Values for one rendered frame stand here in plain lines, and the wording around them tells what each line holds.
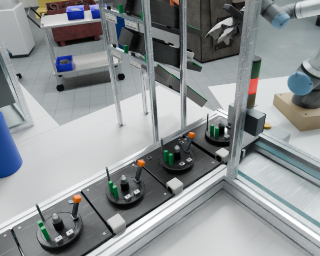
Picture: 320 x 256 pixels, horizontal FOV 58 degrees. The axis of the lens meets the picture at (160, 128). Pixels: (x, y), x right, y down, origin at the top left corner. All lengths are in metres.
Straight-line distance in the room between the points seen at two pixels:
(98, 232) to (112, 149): 0.56
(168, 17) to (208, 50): 3.31
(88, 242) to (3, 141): 0.63
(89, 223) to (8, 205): 0.44
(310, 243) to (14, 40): 5.16
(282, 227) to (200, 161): 0.37
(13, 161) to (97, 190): 0.50
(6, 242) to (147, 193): 0.47
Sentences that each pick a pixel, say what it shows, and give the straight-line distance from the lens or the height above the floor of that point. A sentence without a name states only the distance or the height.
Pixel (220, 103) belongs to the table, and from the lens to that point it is 1.75.
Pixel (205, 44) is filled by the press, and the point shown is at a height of 0.28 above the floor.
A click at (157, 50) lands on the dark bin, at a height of 1.34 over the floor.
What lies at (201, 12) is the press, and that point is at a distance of 4.25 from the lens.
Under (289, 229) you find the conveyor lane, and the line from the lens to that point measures 1.07.
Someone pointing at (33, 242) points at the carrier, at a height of 0.97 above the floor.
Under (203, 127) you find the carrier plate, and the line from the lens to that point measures 1.35.
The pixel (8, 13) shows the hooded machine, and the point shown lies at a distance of 5.43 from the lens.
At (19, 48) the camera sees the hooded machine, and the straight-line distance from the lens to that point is 5.57.
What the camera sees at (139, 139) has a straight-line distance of 1.47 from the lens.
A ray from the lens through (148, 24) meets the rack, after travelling 1.08.
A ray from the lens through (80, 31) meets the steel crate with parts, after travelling 5.77.
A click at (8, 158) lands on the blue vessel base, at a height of 0.95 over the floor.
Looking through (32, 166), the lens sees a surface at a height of 0.86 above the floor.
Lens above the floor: 1.75
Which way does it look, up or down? 35 degrees down
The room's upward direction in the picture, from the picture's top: 4 degrees counter-clockwise
